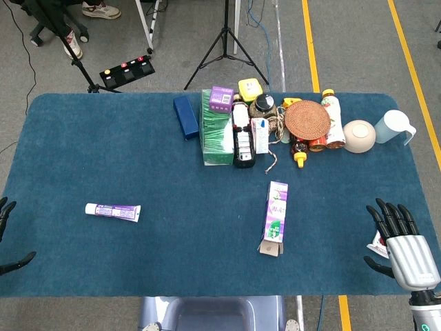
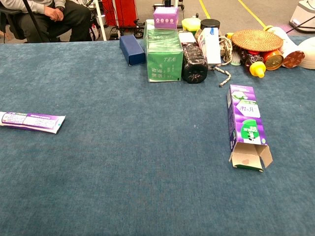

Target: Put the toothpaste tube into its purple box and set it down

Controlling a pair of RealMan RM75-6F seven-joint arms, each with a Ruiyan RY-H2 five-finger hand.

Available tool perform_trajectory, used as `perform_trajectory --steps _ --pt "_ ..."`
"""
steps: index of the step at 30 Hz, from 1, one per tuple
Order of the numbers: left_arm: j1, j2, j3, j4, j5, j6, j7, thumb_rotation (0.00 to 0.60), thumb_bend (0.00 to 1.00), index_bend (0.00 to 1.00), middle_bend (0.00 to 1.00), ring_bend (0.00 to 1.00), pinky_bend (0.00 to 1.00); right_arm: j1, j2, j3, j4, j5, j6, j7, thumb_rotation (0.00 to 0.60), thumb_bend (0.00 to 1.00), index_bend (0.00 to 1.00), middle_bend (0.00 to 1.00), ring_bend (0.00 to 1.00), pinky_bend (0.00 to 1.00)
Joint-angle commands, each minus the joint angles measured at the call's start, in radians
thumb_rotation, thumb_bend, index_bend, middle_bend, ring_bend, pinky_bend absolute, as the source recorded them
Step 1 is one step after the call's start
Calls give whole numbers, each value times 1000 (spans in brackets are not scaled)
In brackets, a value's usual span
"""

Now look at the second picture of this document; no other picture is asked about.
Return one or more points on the white metal frame leg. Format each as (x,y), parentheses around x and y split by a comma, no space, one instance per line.
(101,22)

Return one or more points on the brown sauce bottle yellow cap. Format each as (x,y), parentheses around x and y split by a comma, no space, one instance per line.
(256,67)

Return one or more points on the small purple box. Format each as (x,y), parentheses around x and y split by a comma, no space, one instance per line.
(165,18)

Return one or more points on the red can gold lid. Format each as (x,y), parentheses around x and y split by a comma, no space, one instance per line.
(273,61)

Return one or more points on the green tea box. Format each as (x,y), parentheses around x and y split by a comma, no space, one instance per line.
(162,56)

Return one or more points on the blue table cloth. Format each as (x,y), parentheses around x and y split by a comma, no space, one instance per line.
(123,172)

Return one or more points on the yellow lidded container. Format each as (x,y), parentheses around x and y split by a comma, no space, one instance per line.
(190,24)

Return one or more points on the black slanted stand pole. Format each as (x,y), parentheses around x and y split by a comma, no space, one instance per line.
(32,14)

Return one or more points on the beige bowl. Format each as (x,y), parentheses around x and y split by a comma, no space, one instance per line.
(308,54)

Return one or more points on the red cabinet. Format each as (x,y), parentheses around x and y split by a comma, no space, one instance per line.
(123,12)

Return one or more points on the seated person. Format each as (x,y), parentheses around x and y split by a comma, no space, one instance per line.
(69,19)

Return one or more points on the purple white toothpaste tube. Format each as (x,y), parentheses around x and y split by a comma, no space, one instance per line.
(32,120)

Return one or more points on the purple toothpaste carton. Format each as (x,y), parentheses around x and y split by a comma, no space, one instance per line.
(246,115)

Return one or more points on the dark ribbed drink bottle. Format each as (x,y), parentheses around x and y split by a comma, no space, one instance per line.
(194,66)

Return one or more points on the jar with black lid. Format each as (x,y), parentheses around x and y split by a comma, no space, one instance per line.
(210,23)

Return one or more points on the navy blue rectangular box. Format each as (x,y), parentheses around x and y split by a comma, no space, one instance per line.
(131,49)

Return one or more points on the round woven rattan coaster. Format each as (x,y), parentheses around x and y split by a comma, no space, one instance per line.
(257,40)

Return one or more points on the white label drink bottle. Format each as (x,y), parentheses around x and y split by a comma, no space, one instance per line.
(288,46)

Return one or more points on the white blue milk carton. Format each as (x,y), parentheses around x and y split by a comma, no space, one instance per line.
(211,46)

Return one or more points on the black office chair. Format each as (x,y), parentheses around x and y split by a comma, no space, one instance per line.
(9,17)

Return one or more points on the white appliance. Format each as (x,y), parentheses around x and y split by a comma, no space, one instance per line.
(302,14)

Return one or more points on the small green white brush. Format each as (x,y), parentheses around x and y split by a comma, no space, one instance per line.
(235,60)

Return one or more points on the small yellow item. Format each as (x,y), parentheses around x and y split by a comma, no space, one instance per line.
(229,35)

